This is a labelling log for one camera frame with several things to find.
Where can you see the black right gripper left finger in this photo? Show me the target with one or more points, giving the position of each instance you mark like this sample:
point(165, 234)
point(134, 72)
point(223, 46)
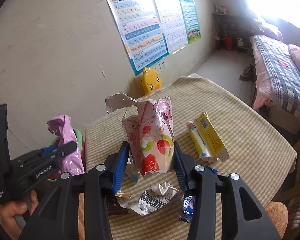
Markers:
point(56, 216)

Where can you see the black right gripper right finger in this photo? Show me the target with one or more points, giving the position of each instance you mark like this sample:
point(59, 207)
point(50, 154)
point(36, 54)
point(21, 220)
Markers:
point(243, 216)

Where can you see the blue cookie wrapper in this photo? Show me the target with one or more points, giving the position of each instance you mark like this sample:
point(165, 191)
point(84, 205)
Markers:
point(187, 204)

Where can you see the pink snack bag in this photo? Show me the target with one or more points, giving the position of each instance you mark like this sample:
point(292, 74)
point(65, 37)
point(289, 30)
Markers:
point(61, 126)

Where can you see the yellow torn cardboard box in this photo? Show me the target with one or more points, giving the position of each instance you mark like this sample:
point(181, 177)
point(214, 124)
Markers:
point(207, 141)

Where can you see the white printed paper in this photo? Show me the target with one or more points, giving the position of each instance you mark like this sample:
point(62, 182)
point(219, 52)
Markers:
point(151, 200)

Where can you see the pink strawberry carton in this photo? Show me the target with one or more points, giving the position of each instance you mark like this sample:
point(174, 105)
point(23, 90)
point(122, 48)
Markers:
point(149, 132)

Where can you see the dark brown cigarette box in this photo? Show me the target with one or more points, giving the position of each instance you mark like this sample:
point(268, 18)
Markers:
point(114, 204)

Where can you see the green red trash bin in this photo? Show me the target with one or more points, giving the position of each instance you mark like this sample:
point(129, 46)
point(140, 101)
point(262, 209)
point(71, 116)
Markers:
point(81, 145)

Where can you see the left hand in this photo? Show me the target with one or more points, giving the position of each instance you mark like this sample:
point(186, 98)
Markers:
point(8, 211)

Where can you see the bed with plaid blanket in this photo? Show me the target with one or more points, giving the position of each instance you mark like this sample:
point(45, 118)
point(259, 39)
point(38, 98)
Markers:
point(277, 79)

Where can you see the shoes on floor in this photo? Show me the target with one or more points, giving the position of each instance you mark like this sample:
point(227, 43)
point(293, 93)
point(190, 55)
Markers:
point(247, 74)

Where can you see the yellow duck toy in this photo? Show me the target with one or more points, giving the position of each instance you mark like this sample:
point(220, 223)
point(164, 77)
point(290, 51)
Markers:
point(148, 81)

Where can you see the dark shelf unit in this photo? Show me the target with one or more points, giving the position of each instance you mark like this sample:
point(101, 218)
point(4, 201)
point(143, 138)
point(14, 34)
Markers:
point(232, 32)

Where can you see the green number wall poster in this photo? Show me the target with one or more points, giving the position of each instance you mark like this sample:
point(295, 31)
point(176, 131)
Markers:
point(191, 20)

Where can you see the blue alphabet wall poster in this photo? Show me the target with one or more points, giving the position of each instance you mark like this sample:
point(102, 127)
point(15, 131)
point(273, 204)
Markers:
point(141, 32)

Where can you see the white chart wall poster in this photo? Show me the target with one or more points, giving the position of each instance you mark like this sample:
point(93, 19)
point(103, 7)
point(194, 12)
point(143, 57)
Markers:
point(173, 25)

